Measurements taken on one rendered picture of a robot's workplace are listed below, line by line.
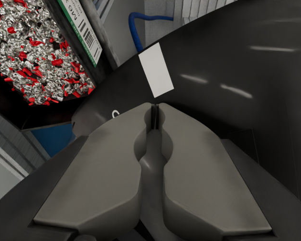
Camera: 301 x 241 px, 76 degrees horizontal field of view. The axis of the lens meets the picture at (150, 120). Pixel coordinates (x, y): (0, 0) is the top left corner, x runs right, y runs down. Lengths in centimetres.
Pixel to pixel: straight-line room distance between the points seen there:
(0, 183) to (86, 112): 118
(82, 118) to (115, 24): 100
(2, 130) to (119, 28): 85
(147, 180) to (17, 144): 40
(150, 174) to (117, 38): 108
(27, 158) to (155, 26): 83
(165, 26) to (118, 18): 25
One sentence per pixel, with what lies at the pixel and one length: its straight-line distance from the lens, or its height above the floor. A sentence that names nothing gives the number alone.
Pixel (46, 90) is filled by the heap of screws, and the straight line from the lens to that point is 32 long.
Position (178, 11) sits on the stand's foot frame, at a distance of 105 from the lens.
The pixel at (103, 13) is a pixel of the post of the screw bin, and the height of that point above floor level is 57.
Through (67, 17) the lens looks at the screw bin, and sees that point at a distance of 23.
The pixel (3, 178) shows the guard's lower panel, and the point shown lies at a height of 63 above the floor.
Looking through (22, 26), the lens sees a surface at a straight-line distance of 25.
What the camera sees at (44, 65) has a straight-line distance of 27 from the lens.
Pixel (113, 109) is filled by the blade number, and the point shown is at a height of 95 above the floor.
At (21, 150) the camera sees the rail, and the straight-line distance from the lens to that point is 53.
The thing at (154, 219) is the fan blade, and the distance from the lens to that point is 19.
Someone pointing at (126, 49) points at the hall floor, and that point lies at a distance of 122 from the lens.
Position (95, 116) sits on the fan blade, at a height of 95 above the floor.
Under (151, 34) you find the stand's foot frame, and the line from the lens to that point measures 108.
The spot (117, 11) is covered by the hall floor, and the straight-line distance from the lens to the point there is 114.
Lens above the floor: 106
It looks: 41 degrees down
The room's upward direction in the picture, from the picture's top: 178 degrees counter-clockwise
